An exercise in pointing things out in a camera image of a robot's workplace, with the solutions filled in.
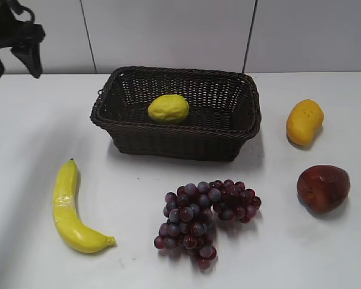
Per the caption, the red grape bunch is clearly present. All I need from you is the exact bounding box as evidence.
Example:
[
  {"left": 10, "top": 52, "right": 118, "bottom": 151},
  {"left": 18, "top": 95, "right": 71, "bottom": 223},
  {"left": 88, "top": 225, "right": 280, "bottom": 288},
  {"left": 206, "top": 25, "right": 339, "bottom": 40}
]
[{"left": 153, "top": 179, "right": 262, "bottom": 271}]

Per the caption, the dark red apple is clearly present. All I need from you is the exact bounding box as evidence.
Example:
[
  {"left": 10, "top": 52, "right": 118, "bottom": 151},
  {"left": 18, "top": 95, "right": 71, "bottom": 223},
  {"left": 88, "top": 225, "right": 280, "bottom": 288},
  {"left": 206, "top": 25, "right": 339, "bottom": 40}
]
[{"left": 297, "top": 165, "right": 351, "bottom": 214}]

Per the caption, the yellow banana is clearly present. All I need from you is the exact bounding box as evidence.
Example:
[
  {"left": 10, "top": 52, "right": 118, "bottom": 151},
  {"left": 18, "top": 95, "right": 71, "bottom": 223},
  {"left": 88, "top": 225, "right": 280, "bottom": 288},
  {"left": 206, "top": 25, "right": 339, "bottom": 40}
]
[{"left": 52, "top": 158, "right": 117, "bottom": 253}]

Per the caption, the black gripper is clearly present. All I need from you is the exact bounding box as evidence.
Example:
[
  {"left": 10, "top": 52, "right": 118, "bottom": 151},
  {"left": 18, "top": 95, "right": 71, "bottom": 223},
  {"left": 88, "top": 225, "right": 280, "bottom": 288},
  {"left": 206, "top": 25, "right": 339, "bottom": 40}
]
[{"left": 0, "top": 1, "right": 46, "bottom": 79}]

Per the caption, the orange yellow mango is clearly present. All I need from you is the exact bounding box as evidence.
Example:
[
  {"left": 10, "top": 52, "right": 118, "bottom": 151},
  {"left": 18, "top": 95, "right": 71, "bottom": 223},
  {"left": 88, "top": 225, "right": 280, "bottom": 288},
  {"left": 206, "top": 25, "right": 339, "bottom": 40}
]
[{"left": 286, "top": 99, "right": 324, "bottom": 146}]

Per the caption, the yellow lemon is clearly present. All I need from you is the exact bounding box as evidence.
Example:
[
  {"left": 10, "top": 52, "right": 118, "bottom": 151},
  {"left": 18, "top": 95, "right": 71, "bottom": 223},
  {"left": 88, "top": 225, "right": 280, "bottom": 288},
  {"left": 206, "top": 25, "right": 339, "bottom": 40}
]
[{"left": 147, "top": 95, "right": 190, "bottom": 125}]

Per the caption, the dark brown wicker basket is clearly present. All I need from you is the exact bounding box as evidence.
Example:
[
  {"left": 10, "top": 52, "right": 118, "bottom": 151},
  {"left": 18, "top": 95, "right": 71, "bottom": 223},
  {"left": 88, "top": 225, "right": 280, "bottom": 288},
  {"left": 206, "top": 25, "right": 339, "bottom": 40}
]
[{"left": 90, "top": 66, "right": 262, "bottom": 161}]

